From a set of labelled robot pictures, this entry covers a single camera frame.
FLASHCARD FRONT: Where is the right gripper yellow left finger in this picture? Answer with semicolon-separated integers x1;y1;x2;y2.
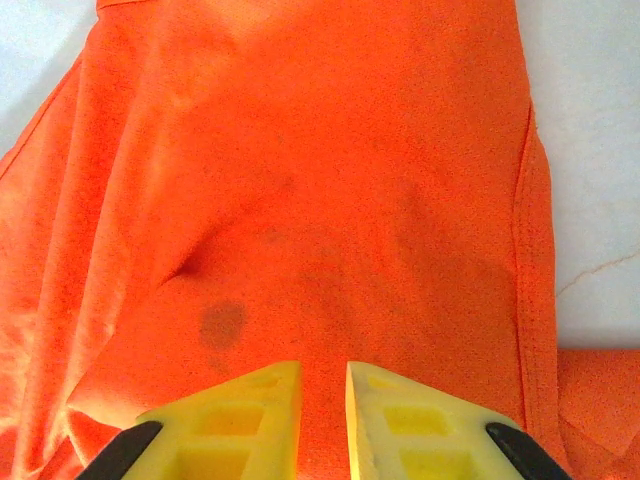
84;360;304;480

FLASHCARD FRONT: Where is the orange t-shirt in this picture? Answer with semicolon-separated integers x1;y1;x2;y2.
0;0;640;480

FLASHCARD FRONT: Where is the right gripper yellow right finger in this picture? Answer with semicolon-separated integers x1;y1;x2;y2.
346;360;576;480

